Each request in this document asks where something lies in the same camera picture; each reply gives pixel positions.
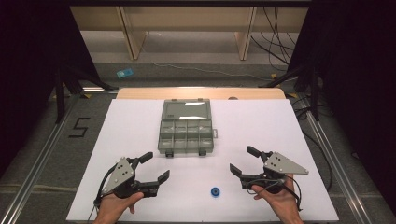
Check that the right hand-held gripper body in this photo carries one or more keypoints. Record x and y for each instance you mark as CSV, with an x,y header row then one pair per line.
x,y
281,165

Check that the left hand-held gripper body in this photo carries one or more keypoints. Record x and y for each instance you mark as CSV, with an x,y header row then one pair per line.
x,y
120,174

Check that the small blue round spool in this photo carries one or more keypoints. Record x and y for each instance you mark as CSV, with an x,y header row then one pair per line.
x,y
214,191

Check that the clear plastic organizer box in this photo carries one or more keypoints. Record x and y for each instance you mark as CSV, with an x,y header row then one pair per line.
x,y
186,130

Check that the person's left hand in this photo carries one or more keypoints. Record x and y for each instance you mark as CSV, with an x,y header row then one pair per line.
x,y
113,207

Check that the person's right hand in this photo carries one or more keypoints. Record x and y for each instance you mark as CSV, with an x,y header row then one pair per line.
x,y
280,203

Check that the white table mat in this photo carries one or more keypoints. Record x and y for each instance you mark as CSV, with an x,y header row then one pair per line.
x,y
130,130

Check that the yellow tape piece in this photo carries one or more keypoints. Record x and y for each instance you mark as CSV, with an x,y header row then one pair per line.
x,y
87,96
292,95
273,75

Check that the black metal stand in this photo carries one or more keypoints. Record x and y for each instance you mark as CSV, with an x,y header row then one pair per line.
x,y
59,93
313,93

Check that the blue card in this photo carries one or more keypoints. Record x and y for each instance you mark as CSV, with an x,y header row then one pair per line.
x,y
125,73

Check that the black curtain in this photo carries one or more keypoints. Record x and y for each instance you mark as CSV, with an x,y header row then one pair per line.
x,y
28,77
358,93

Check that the light wooden shelf unit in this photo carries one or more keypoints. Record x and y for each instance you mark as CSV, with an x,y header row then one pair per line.
x,y
186,18

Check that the aluminium floor rail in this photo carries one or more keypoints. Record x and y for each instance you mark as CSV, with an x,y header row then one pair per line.
x,y
339,174
40,155

